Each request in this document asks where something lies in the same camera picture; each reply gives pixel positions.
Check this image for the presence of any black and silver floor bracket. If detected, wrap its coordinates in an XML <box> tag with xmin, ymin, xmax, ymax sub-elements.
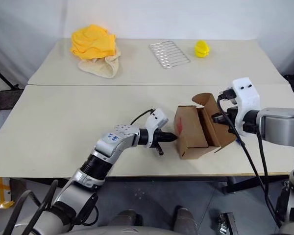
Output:
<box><xmin>217</xmin><ymin>212</ymin><xmax>241</xmax><ymax>235</ymax></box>

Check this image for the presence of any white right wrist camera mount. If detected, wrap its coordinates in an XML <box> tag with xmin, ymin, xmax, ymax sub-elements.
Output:
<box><xmin>231</xmin><ymin>77</ymin><xmax>261</xmax><ymax>137</ymax></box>

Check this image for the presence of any black table leg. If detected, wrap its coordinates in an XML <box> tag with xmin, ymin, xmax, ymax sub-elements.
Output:
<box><xmin>225</xmin><ymin>176</ymin><xmax>239</xmax><ymax>194</ymax></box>

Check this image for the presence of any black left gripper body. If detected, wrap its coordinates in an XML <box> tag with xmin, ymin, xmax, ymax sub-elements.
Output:
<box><xmin>152</xmin><ymin>131</ymin><xmax>166</xmax><ymax>157</ymax></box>

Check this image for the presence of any grey robot torso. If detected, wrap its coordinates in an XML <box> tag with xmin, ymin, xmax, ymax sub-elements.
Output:
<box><xmin>26</xmin><ymin>224</ymin><xmax>211</xmax><ymax>235</ymax></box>

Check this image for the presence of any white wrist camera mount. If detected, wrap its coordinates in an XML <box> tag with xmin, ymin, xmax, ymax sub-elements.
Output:
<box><xmin>231</xmin><ymin>77</ymin><xmax>261</xmax><ymax>137</ymax></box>
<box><xmin>145</xmin><ymin>108</ymin><xmax>169</xmax><ymax>149</ymax></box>

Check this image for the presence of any yellow plastic toy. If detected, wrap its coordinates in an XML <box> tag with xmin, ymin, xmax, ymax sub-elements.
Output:
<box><xmin>194</xmin><ymin>40</ymin><xmax>212</xmax><ymax>59</ymax></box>

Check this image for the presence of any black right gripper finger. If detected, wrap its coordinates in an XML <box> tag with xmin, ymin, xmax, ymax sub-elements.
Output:
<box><xmin>212</xmin><ymin>114</ymin><xmax>228</xmax><ymax>124</ymax></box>

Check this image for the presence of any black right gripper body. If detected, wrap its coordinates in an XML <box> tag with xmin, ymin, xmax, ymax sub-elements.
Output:
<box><xmin>226</xmin><ymin>105</ymin><xmax>241</xmax><ymax>135</ymax></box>

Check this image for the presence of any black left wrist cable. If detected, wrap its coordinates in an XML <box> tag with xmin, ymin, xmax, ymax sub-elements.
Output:
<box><xmin>130</xmin><ymin>108</ymin><xmax>155</xmax><ymax>125</ymax></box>

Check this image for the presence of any black mesh seat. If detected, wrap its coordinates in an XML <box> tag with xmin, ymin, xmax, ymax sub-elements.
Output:
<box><xmin>0</xmin><ymin>89</ymin><xmax>24</xmax><ymax>111</ymax></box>

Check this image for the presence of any red tape patch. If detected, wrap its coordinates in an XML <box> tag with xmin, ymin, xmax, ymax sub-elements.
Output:
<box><xmin>175</xmin><ymin>117</ymin><xmax>184</xmax><ymax>134</ymax></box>

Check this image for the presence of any beige towel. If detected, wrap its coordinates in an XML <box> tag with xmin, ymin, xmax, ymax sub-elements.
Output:
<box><xmin>77</xmin><ymin>47</ymin><xmax>122</xmax><ymax>79</ymax></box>

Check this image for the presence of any yellow cloth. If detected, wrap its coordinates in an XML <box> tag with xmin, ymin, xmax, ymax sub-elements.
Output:
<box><xmin>70</xmin><ymin>23</ymin><xmax>117</xmax><ymax>61</ymax></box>

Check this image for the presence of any metal wire rack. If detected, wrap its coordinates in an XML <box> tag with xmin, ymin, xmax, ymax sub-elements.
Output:
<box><xmin>148</xmin><ymin>40</ymin><xmax>191</xmax><ymax>68</ymax></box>

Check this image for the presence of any dark rounded shape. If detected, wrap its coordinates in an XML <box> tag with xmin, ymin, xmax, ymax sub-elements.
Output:
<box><xmin>114</xmin><ymin>210</ymin><xmax>144</xmax><ymax>227</ymax></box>
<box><xmin>172</xmin><ymin>205</ymin><xmax>196</xmax><ymax>232</ymax></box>

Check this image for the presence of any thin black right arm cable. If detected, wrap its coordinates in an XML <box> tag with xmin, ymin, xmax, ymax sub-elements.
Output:
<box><xmin>257</xmin><ymin>136</ymin><xmax>270</xmax><ymax>199</ymax></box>

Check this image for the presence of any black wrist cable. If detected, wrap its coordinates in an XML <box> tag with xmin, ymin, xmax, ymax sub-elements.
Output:
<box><xmin>217</xmin><ymin>89</ymin><xmax>284</xmax><ymax>228</ymax></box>
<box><xmin>130</xmin><ymin>108</ymin><xmax>155</xmax><ymax>125</ymax></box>

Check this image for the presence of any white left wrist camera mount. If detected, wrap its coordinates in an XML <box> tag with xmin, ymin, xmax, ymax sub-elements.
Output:
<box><xmin>145</xmin><ymin>108</ymin><xmax>169</xmax><ymax>149</ymax></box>

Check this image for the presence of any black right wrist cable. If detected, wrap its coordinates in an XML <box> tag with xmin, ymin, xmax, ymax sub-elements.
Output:
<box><xmin>217</xmin><ymin>89</ymin><xmax>284</xmax><ymax>228</ymax></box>

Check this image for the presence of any brown cardboard box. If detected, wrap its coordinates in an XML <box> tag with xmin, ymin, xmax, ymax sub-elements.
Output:
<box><xmin>173</xmin><ymin>92</ymin><xmax>238</xmax><ymax>161</ymax></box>

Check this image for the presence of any thick black body cable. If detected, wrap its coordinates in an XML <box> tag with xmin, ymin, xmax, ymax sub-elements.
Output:
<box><xmin>6</xmin><ymin>180</ymin><xmax>59</xmax><ymax>235</ymax></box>

